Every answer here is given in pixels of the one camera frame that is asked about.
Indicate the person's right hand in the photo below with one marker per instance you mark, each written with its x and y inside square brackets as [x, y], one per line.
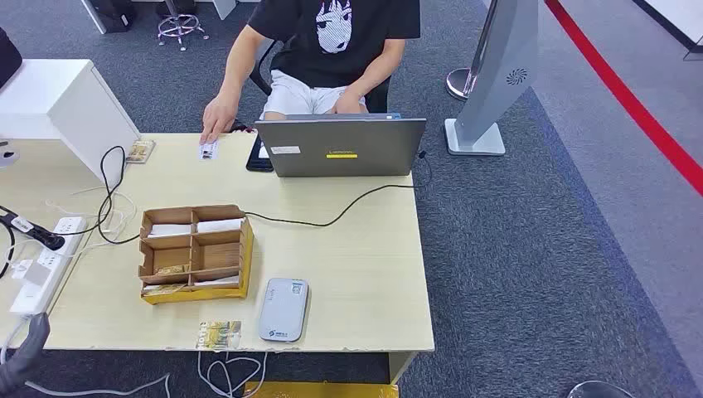
[219, 118]

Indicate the person's left hand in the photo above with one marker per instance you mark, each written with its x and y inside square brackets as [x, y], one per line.
[350, 104]

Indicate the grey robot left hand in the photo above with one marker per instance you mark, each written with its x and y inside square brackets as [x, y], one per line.
[30, 340]

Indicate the white ID card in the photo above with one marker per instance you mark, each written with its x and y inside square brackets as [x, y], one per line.
[208, 151]

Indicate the wooden divided card box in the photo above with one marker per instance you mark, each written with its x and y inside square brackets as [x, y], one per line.
[219, 258]

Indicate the person's left forearm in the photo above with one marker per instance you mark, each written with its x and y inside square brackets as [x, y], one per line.
[376, 71]

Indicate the person's right forearm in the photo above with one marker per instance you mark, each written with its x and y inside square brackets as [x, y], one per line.
[236, 71]

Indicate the person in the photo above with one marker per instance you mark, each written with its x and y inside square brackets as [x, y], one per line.
[307, 60]

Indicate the grey card reader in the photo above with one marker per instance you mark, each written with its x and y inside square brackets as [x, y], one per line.
[283, 310]

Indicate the grey laptop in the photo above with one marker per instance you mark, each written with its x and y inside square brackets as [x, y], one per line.
[340, 148]

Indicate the black smartphone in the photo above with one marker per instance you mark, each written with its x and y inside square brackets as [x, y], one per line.
[255, 159]

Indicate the white charger adapter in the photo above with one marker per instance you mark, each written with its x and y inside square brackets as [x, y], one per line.
[37, 274]

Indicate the chrome stool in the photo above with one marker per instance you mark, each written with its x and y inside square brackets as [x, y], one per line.
[178, 24]

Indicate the black plug with label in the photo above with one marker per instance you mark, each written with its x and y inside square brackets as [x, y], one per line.
[46, 238]

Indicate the chrome stanchion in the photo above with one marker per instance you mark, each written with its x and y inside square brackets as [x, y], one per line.
[458, 82]

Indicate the white power strip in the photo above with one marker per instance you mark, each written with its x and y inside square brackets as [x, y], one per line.
[71, 225]

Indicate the grey kiosk stand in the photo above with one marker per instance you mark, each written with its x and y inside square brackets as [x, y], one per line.
[494, 71]

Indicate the black computer case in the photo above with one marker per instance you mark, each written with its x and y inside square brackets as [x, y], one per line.
[112, 16]

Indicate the white cabinet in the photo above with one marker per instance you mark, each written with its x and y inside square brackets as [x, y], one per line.
[66, 104]

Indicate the grey round object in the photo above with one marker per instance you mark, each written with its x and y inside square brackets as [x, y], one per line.
[5, 156]

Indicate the black bag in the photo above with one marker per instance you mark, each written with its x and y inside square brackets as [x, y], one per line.
[6, 57]

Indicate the yellow box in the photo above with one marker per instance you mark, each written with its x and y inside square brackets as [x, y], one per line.
[321, 391]

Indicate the dark round rimmed object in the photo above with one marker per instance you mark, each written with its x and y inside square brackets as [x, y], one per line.
[598, 391]

